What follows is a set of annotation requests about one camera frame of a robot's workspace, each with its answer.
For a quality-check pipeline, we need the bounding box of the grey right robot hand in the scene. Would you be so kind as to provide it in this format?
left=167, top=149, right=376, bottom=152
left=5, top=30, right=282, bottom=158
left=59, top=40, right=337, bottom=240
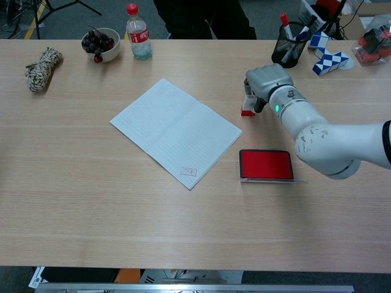
left=243, top=63, right=296, bottom=114

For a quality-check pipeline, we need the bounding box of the red and white stamp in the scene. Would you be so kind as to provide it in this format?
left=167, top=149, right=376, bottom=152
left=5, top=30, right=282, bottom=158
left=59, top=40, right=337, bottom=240
left=240, top=94, right=257, bottom=117

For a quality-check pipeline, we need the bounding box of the black mesh pen holder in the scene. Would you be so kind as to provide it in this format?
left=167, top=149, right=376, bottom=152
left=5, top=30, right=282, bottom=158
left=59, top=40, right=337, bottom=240
left=271, top=21, right=312, bottom=69

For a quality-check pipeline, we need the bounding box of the red capped white marker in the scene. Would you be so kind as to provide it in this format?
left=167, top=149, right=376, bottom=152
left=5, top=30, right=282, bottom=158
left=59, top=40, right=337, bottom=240
left=280, top=12, right=291, bottom=42

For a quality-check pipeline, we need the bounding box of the blue and white snake puzzle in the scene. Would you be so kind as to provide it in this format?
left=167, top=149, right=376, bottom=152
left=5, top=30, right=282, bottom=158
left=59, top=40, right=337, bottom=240
left=307, top=30, right=351, bottom=76

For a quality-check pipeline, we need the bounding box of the white plastic crate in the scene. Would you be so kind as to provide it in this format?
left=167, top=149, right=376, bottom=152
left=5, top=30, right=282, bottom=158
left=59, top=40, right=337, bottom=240
left=298, top=0, right=327, bottom=35

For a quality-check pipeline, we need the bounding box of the red ink pad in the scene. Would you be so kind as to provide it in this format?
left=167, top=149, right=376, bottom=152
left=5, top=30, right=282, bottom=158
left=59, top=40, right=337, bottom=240
left=238, top=149, right=308, bottom=185

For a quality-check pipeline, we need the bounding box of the person in black clothes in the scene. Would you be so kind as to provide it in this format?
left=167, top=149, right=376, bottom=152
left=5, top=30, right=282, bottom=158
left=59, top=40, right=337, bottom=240
left=152, top=0, right=257, bottom=40

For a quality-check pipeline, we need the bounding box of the brown cardboard box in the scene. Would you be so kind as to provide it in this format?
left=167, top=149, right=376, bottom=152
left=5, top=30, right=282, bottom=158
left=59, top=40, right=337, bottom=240
left=339, top=2, right=391, bottom=40

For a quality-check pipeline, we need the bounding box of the white lined notebook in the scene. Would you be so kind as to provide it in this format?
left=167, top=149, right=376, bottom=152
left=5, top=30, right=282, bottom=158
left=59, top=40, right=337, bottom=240
left=109, top=78, right=243, bottom=190

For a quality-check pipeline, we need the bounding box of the clear bag with red items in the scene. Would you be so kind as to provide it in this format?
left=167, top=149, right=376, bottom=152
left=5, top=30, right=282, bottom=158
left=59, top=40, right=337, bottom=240
left=351, top=13, right=391, bottom=67

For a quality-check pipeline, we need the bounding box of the clear plastic cola bottle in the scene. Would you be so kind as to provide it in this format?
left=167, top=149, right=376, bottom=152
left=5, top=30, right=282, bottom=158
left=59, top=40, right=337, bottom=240
left=126, top=3, right=153, bottom=60

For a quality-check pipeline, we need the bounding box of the beige bowl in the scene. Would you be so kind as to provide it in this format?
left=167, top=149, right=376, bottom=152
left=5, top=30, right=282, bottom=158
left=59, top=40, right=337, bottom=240
left=81, top=27, right=121, bottom=63

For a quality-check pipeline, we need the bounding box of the dark grape bunch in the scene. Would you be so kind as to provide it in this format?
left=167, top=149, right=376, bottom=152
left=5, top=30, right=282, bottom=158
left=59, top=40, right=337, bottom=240
left=81, top=29, right=115, bottom=64

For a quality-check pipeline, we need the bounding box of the black tripod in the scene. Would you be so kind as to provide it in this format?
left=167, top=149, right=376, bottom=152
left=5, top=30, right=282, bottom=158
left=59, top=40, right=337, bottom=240
left=5, top=0, right=103, bottom=40

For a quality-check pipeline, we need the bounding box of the aluminium rail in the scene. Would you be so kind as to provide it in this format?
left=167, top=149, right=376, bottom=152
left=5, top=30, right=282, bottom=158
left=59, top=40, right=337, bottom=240
left=35, top=283, right=355, bottom=293

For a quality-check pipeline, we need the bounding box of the beige and black rope bundle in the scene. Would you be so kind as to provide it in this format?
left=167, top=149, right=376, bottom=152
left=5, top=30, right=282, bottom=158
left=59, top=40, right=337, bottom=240
left=24, top=47, right=64, bottom=93

